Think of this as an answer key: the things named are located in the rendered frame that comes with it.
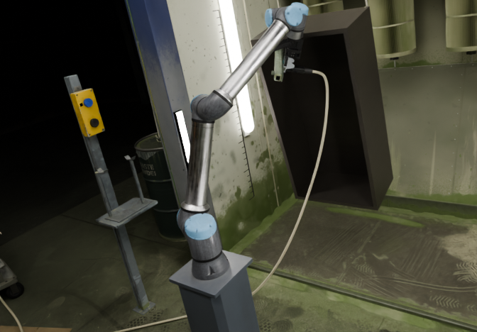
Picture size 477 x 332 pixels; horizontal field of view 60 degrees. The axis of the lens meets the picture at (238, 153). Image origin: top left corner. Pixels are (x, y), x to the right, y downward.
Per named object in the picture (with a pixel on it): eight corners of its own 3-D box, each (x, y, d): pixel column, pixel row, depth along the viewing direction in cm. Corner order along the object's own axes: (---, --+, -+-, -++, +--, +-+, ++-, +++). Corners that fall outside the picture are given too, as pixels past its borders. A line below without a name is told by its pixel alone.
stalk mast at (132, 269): (144, 303, 291) (72, 74, 238) (150, 306, 287) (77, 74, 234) (138, 308, 287) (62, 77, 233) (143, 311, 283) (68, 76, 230)
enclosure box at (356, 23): (315, 171, 321) (277, 20, 265) (393, 178, 285) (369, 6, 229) (295, 198, 299) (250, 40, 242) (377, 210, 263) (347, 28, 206)
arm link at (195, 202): (182, 243, 206) (194, 95, 190) (174, 229, 222) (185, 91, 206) (210, 242, 212) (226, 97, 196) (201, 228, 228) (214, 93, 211)
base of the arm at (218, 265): (213, 284, 192) (208, 266, 189) (184, 274, 204) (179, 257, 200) (236, 262, 206) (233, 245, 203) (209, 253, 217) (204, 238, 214)
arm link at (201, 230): (196, 264, 192) (187, 232, 187) (187, 247, 208) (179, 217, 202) (226, 252, 197) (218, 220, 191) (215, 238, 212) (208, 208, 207)
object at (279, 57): (314, 79, 218) (272, 73, 218) (311, 86, 222) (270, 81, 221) (310, 36, 254) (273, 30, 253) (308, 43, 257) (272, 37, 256)
